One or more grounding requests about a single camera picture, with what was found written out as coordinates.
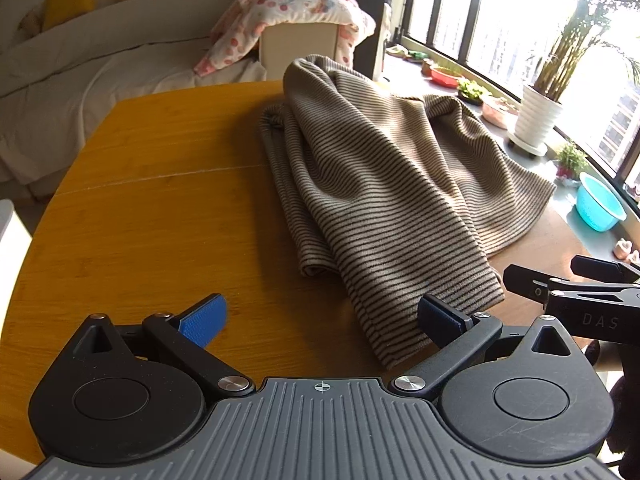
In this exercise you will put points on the pink planter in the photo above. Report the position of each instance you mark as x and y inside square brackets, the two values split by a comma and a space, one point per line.
[497, 112]

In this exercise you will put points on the pair of slippers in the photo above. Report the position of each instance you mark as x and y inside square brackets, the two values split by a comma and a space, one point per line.
[402, 52]

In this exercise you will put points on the white ribbed plant pot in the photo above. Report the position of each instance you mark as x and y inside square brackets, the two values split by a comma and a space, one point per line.
[537, 110]

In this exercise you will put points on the small pink shoes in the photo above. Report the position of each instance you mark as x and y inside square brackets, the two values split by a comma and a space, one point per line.
[625, 251]

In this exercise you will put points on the white curved sofa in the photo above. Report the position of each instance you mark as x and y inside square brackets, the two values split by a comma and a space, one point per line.
[100, 75]

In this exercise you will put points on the beige chair back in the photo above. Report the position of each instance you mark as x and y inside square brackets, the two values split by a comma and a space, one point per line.
[300, 50]

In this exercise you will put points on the yellow cushion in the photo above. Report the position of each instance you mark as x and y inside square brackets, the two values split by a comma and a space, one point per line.
[72, 2]

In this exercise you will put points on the striped knit garment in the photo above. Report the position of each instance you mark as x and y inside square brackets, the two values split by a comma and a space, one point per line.
[390, 175]

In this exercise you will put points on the small green potted plant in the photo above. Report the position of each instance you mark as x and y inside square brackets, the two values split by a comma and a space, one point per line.
[570, 160]

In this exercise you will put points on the black pot with leafy greens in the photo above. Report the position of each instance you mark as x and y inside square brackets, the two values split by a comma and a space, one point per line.
[472, 92]

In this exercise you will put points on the white standing appliance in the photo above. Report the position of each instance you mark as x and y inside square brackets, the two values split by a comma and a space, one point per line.
[389, 40]

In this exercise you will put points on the floral printed blanket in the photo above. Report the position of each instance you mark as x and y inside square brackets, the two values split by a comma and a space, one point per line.
[285, 2]

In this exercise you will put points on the small brown pot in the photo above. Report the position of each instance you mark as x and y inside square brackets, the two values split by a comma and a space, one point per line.
[427, 67]

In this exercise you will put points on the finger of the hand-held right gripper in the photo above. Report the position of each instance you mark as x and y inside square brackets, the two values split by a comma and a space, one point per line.
[600, 267]
[525, 282]

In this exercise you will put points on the pale side table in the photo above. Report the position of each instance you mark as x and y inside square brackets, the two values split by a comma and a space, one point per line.
[12, 235]

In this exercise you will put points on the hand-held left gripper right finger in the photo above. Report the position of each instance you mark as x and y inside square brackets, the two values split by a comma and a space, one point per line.
[440, 317]

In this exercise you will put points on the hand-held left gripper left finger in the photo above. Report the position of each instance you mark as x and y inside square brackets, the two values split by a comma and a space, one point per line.
[202, 321]

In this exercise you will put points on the round white plant trolley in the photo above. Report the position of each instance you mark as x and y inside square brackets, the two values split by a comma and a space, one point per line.
[525, 146]

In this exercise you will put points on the red basin with sprouts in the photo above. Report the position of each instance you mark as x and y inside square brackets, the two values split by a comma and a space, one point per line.
[445, 75]

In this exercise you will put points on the teal plastic basin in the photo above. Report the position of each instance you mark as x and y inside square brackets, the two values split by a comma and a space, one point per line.
[597, 205]

